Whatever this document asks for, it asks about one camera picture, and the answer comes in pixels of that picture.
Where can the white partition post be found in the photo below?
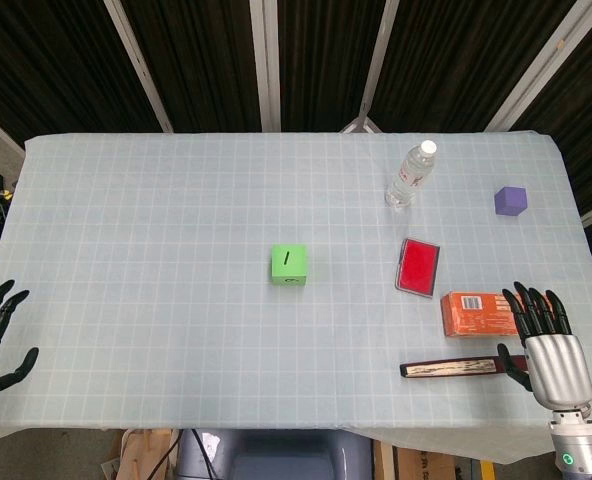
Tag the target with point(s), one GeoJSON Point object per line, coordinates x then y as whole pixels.
{"type": "Point", "coordinates": [266, 65]}
{"type": "Point", "coordinates": [536, 70]}
{"type": "Point", "coordinates": [376, 70]}
{"type": "Point", "coordinates": [141, 70]}

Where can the brown cardboard box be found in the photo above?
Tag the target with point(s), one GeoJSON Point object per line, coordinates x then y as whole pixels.
{"type": "Point", "coordinates": [426, 465]}

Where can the dark red closed book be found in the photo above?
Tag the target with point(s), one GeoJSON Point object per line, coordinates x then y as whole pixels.
{"type": "Point", "coordinates": [451, 369]}

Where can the orange cardboard box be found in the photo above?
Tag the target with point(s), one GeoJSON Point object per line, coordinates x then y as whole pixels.
{"type": "Point", "coordinates": [476, 315]}

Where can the clear plastic water bottle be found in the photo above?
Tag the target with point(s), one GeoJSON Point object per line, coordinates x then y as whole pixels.
{"type": "Point", "coordinates": [410, 175]}

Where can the blue-grey robot torso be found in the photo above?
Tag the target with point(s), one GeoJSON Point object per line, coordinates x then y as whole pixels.
{"type": "Point", "coordinates": [276, 455]}

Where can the pale blue grid tablecloth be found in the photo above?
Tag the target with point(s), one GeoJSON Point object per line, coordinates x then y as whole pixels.
{"type": "Point", "coordinates": [176, 325]}

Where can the red ink pad case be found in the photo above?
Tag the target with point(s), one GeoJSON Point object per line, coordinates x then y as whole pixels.
{"type": "Point", "coordinates": [418, 267]}

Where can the green numbered cube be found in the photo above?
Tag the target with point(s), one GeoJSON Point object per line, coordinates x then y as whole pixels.
{"type": "Point", "coordinates": [288, 262]}

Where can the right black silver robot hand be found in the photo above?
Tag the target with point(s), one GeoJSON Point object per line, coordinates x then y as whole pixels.
{"type": "Point", "coordinates": [558, 370]}

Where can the purple cube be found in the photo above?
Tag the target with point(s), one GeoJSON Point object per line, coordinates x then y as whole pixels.
{"type": "Point", "coordinates": [510, 201]}

